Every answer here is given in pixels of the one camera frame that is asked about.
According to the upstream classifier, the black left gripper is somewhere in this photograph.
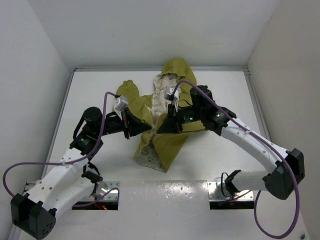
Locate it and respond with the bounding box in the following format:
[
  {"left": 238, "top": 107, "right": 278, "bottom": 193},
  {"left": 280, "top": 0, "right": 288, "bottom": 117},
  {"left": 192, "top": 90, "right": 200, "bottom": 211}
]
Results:
[{"left": 94, "top": 106, "right": 150, "bottom": 139}]

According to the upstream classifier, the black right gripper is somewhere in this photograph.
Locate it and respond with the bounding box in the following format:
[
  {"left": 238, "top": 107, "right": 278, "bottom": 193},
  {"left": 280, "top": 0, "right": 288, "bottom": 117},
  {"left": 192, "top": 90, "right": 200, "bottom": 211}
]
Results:
[{"left": 157, "top": 102, "right": 203, "bottom": 135}]

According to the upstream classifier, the olive green hooded jacket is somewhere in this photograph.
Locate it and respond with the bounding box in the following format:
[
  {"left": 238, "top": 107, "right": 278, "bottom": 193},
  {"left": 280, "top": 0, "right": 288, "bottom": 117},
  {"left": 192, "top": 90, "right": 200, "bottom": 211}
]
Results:
[{"left": 116, "top": 58, "right": 205, "bottom": 173}]

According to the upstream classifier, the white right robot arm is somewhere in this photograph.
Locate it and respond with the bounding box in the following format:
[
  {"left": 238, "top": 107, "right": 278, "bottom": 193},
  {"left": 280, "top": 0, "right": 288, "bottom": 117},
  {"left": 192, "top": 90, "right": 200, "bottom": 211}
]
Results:
[{"left": 157, "top": 85, "right": 305, "bottom": 200}]

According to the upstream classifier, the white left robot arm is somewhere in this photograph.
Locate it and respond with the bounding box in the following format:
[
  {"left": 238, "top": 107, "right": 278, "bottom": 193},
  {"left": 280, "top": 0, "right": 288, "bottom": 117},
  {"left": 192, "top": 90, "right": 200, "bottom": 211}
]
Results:
[{"left": 10, "top": 107, "right": 151, "bottom": 240}]

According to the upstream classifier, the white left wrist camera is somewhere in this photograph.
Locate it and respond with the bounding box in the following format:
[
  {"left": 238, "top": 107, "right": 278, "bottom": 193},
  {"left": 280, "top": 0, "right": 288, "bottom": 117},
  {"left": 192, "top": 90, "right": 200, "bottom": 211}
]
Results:
[{"left": 113, "top": 95, "right": 129, "bottom": 113}]

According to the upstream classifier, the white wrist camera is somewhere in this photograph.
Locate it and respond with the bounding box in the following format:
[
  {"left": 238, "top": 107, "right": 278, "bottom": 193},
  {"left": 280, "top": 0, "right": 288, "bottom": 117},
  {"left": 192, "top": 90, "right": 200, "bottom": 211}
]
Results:
[
  {"left": 164, "top": 87, "right": 179, "bottom": 105},
  {"left": 113, "top": 95, "right": 129, "bottom": 113}
]

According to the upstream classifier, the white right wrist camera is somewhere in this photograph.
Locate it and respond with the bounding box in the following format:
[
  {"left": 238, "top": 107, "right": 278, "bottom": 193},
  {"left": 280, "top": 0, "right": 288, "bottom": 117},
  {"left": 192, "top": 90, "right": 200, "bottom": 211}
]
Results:
[{"left": 164, "top": 87, "right": 179, "bottom": 105}]

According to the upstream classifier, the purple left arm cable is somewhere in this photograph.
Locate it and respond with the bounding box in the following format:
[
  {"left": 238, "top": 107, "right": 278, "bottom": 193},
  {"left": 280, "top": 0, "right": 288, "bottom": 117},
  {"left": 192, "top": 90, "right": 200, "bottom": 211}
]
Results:
[{"left": 2, "top": 91, "right": 120, "bottom": 208}]

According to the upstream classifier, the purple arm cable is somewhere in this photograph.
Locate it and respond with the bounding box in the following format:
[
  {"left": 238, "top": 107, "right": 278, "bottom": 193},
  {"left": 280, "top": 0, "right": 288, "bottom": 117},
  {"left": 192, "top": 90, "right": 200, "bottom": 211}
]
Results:
[
  {"left": 172, "top": 80, "right": 300, "bottom": 239},
  {"left": 2, "top": 91, "right": 120, "bottom": 208}
]

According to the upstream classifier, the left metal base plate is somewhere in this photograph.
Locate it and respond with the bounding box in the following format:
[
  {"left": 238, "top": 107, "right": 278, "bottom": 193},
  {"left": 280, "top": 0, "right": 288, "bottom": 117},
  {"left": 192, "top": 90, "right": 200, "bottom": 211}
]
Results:
[{"left": 22, "top": 180, "right": 121, "bottom": 203}]

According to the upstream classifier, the metal base plate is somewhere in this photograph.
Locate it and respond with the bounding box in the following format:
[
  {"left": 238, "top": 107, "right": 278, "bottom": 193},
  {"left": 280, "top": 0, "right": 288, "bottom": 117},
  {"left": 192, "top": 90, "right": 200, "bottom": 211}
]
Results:
[
  {"left": 22, "top": 180, "right": 121, "bottom": 203},
  {"left": 207, "top": 181, "right": 255, "bottom": 203}
]

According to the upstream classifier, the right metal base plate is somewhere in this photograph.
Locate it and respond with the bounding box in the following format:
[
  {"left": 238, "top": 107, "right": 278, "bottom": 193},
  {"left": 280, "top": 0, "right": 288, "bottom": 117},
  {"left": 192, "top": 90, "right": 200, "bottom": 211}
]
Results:
[{"left": 207, "top": 181, "right": 255, "bottom": 203}]

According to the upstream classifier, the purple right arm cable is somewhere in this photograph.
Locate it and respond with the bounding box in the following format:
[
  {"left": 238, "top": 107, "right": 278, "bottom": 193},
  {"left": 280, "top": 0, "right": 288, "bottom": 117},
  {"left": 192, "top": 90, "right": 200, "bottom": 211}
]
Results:
[{"left": 172, "top": 80, "right": 300, "bottom": 239}]

